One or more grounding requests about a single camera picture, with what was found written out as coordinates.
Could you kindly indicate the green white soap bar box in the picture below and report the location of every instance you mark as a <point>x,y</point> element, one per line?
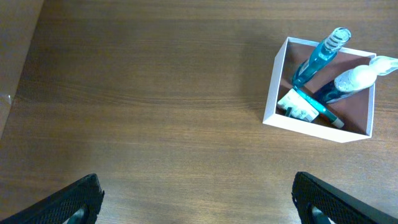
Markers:
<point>299,107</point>

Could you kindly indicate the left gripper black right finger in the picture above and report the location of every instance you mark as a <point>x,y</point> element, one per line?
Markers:
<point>319,202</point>

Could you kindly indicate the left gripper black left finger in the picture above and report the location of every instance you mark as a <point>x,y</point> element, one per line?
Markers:
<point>79,202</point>

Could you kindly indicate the dark blue pump soap bottle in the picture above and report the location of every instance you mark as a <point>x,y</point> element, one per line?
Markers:
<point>356,79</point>

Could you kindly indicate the teal mouthwash bottle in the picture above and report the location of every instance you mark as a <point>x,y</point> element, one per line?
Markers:
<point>322,55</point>

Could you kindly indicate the teal toothpaste tube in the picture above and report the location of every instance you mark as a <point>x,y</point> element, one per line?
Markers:
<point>333,119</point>

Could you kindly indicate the white open cardboard box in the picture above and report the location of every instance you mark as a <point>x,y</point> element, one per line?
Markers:
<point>357,111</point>

